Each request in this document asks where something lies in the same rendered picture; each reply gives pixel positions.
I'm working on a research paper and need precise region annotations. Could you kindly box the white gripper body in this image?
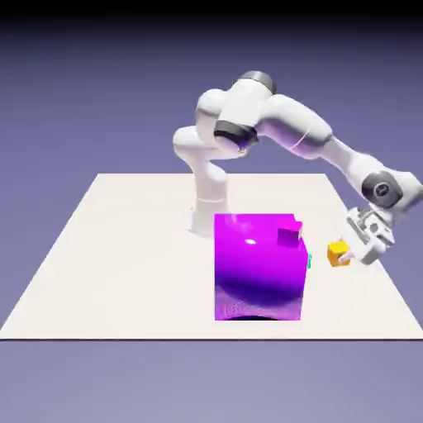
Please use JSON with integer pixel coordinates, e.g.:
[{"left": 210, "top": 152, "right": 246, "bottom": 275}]
[{"left": 340, "top": 208, "right": 395, "bottom": 266}]

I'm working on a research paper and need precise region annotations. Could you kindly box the small yellow cube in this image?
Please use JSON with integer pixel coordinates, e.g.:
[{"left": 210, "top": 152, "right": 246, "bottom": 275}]
[{"left": 326, "top": 240, "right": 350, "bottom": 268}]

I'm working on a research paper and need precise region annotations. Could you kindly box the small magenta cube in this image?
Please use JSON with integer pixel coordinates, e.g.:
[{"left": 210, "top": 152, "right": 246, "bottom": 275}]
[{"left": 276, "top": 220, "right": 304, "bottom": 249}]

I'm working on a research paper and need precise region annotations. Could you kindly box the large magenta box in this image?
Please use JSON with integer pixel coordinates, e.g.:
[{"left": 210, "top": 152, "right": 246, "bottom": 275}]
[{"left": 213, "top": 212, "right": 308, "bottom": 322}]

